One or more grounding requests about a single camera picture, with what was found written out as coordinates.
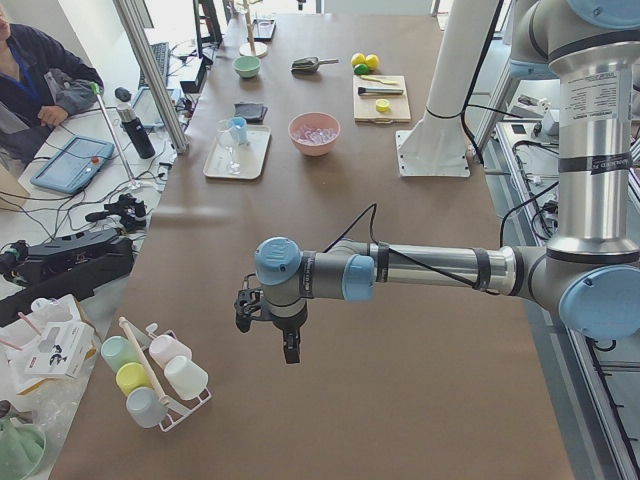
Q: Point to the yellow lemon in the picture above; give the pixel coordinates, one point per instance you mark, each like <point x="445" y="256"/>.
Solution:
<point x="372" y="61"/>
<point x="358" y="58"/>

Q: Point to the steel ice scoop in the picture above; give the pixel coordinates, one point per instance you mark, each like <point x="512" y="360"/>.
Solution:
<point x="310" y="65"/>

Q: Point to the grey blue cup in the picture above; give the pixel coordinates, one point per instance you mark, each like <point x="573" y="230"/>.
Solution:
<point x="145" y="407"/>

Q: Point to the clear wine glass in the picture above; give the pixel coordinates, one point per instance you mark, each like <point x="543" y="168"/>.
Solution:
<point x="228" y="140"/>

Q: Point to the steel muddler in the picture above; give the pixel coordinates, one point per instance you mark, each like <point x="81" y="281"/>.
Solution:
<point x="374" y="91"/>

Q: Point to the bamboo cutting board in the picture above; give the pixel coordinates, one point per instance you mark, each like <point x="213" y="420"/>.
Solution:
<point x="364" y="106"/>

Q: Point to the pink bowl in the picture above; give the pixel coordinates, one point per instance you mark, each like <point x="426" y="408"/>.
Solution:
<point x="317" y="119"/>

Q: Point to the wooden cup tree stand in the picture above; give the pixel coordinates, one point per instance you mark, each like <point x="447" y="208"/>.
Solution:
<point x="251" y="47"/>

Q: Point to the grey folded cloth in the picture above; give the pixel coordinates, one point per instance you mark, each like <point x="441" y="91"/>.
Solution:
<point x="253" y="113"/>

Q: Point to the half lemon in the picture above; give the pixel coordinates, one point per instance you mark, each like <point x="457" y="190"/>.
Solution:
<point x="382" y="105"/>

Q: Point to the pink cup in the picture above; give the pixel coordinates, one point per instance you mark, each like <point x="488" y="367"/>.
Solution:
<point x="164" y="348"/>

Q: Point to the blue plastic cup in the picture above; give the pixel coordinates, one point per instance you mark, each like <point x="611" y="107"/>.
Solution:
<point x="238" y="126"/>

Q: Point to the white pedestal column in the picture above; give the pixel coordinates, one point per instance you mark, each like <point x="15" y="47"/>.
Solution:
<point x="437" y="145"/>

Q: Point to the green lime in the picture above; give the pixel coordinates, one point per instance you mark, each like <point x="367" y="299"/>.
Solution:
<point x="361" y="69"/>

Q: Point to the black monitor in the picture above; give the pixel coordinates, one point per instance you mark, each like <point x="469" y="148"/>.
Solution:
<point x="207" y="30"/>

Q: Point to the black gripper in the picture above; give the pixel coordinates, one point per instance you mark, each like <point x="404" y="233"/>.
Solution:
<point x="289" y="324"/>

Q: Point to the white cup rack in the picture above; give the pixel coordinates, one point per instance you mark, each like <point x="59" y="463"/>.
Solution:
<point x="178" y="410"/>

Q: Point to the teach pendant tablet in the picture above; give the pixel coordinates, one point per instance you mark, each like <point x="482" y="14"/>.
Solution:
<point x="145" y="108"/>
<point x="73" y="167"/>

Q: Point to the yellow cup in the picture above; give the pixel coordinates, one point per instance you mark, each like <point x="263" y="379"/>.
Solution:
<point x="131" y="376"/>

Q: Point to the black water bottle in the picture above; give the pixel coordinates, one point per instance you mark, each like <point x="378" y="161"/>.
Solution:
<point x="135" y="130"/>

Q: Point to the metal glass rack tray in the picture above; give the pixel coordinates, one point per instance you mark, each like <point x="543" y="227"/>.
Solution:
<point x="263" y="29"/>

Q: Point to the green bowl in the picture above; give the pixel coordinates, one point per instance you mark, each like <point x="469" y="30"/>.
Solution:
<point x="247" y="67"/>

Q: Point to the white cup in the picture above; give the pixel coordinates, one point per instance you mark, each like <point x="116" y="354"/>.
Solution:
<point x="186" y="377"/>

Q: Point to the pile of clear ice cubes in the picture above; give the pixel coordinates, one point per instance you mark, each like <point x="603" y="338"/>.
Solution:
<point x="314" y="136"/>

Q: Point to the yellow plastic knife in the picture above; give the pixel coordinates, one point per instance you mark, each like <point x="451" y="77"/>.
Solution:
<point x="379" y="80"/>

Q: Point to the cream rabbit tray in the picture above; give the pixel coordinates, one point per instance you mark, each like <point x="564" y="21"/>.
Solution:
<point x="248" y="160"/>

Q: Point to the green cup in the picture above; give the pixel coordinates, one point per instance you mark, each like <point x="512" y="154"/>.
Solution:
<point x="117" y="351"/>

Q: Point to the seated person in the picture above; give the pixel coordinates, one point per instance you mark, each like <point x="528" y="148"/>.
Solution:
<point x="42" y="85"/>

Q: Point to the black bag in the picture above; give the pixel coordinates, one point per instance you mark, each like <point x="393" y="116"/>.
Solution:
<point x="75" y="264"/>

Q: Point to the aluminium frame post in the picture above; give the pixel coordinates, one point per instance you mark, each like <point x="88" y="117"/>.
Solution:
<point x="132" y="25"/>

